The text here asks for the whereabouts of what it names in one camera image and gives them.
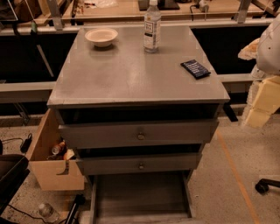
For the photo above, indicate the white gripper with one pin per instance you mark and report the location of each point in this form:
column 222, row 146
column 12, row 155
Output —
column 269, row 51

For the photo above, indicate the dark blue rxbar wrapper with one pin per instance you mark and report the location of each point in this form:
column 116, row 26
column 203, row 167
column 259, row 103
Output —
column 195, row 69

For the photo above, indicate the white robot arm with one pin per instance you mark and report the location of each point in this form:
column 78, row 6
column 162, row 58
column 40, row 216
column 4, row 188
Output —
column 268, row 53

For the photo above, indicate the grey metal drawer cabinet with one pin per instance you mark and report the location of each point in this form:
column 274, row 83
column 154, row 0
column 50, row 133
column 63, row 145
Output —
column 123, row 83

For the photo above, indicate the bottom grey open drawer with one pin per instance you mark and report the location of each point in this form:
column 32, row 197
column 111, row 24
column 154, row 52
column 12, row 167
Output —
column 141, row 198

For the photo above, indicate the middle grey drawer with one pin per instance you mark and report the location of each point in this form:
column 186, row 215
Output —
column 139, row 163

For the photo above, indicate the top grey drawer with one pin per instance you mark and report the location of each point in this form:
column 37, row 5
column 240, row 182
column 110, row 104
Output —
column 128, row 134

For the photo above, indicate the black chair caster base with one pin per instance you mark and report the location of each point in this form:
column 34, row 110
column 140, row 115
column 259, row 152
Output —
column 264, row 184

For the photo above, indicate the clear plastic water bottle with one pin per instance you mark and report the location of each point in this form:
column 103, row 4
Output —
column 151, row 32

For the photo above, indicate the white ceramic bowl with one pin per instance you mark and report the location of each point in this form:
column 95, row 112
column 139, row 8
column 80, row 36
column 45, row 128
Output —
column 101, row 37

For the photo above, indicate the bottle inside cardboard box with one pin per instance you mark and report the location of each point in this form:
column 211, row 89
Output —
column 58, row 148

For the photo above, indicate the black tool on floor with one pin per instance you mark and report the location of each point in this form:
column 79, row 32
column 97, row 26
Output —
column 78, row 201

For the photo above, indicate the cardboard box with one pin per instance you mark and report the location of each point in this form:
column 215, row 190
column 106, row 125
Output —
column 52, row 175

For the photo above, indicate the black power adapter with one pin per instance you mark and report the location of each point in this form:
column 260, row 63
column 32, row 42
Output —
column 26, row 144

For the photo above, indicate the plastic bottle on floor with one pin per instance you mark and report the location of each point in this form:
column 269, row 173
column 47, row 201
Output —
column 48, row 213

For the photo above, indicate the black office chair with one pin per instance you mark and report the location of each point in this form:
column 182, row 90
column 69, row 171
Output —
column 13, row 172

